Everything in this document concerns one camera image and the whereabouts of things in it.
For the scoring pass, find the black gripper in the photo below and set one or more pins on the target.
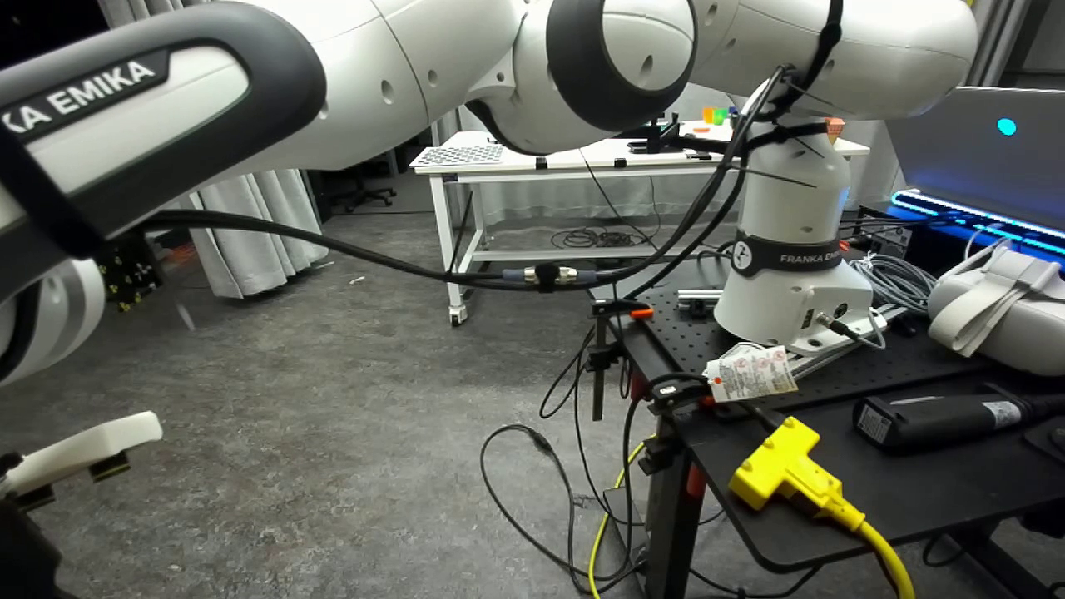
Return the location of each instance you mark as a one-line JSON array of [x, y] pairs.
[[20, 554]]

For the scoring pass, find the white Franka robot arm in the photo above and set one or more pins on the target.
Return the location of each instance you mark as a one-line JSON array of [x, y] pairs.
[[366, 78]]

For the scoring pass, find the black perforated panel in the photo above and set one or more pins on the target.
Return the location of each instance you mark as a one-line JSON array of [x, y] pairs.
[[134, 277]]

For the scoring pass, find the grey curtain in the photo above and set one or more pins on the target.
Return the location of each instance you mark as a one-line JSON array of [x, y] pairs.
[[255, 235]]

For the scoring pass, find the white metal table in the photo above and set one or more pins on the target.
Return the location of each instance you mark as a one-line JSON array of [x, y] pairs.
[[467, 168]]

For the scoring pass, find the black clamp with orange tip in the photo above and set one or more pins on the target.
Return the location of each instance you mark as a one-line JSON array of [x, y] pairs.
[[604, 334]]

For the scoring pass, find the white labelled packet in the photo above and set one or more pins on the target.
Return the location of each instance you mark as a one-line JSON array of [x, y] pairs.
[[749, 369]]

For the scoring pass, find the yellow power splitter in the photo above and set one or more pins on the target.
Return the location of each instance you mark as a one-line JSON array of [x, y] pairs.
[[783, 468]]

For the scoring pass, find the colourful toy blocks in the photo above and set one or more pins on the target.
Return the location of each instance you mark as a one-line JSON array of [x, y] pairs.
[[718, 114]]

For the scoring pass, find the black power brick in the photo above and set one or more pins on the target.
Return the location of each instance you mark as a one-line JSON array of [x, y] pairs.
[[937, 417]]

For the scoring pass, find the black robot table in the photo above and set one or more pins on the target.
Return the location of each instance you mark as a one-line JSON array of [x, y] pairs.
[[952, 486]]

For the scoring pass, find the white grey VR headset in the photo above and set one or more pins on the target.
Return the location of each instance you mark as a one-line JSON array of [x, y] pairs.
[[999, 302]]

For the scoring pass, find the grey laptop with blue light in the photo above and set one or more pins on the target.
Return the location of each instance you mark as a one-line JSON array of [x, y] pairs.
[[987, 154]]

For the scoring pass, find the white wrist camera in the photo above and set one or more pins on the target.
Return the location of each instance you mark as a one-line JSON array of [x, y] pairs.
[[85, 442]]

